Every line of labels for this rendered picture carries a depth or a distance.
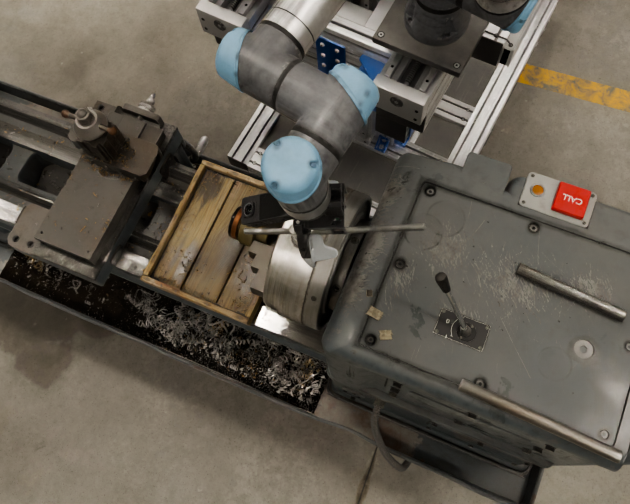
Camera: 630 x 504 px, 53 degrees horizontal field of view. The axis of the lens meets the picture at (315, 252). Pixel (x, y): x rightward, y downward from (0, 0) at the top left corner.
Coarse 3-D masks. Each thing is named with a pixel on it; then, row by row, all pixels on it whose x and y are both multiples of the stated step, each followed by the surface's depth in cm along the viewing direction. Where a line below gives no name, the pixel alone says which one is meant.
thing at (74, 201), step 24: (120, 120) 168; (144, 120) 169; (72, 192) 161; (96, 192) 160; (120, 192) 160; (72, 216) 159; (96, 216) 158; (120, 216) 162; (48, 240) 157; (72, 240) 156; (96, 240) 156
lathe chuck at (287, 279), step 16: (288, 224) 126; (288, 240) 125; (272, 256) 126; (288, 256) 125; (272, 272) 127; (288, 272) 126; (304, 272) 125; (272, 288) 129; (288, 288) 127; (304, 288) 126; (272, 304) 132; (288, 304) 130
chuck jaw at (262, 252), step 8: (256, 240) 139; (256, 248) 139; (264, 248) 139; (272, 248) 138; (256, 256) 138; (264, 256) 138; (256, 264) 137; (264, 264) 137; (256, 272) 139; (264, 272) 136; (256, 280) 136; (264, 280) 136; (256, 288) 135
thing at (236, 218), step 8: (240, 208) 141; (232, 216) 140; (240, 216) 140; (232, 224) 140; (240, 224) 140; (232, 232) 141; (240, 232) 139; (240, 240) 141; (248, 240) 140; (264, 240) 139; (272, 240) 144
